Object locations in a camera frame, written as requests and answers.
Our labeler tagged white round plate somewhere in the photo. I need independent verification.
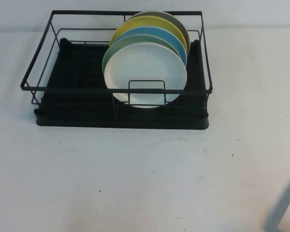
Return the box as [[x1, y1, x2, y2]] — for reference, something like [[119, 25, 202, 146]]
[[103, 43, 188, 109]]

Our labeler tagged light green round plate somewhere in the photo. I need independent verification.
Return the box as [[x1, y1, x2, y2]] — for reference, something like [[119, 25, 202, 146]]
[[101, 34, 184, 73]]

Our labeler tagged blue round plate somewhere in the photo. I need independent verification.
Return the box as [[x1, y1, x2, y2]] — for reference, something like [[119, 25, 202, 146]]
[[115, 26, 188, 68]]

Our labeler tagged yellow round plate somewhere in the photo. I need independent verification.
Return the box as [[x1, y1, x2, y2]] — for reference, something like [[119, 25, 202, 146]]
[[110, 16, 188, 57]]

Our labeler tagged grey round plate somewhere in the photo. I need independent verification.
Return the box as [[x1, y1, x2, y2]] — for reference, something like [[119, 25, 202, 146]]
[[129, 11, 191, 57]]

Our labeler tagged black plastic drip tray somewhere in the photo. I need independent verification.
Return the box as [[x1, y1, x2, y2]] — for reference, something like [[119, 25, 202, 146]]
[[33, 37, 210, 130]]

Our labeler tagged black wire dish rack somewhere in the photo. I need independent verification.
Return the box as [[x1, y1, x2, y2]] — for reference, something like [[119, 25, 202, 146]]
[[19, 9, 213, 117]]

